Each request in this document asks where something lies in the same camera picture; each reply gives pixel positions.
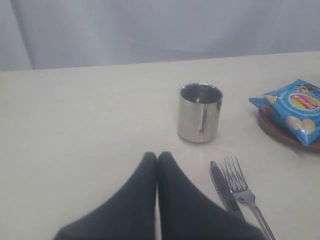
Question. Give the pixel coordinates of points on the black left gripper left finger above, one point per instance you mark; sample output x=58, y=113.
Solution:
x=128, y=215

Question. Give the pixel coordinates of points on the grey background curtain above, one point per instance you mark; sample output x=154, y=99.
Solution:
x=51, y=34

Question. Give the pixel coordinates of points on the silver metal fork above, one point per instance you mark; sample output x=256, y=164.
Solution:
x=242, y=193

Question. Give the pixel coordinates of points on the dark brown round plate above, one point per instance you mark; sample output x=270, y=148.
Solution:
x=282, y=135

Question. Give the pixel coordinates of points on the silver foil packet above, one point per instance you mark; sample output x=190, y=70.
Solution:
x=199, y=112

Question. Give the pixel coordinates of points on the silver metal table knife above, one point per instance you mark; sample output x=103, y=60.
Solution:
x=224, y=192

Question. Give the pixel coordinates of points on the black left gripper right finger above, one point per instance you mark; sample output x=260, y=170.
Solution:
x=187, y=214

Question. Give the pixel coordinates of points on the blue potato chips bag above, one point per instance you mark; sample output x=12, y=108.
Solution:
x=295, y=107

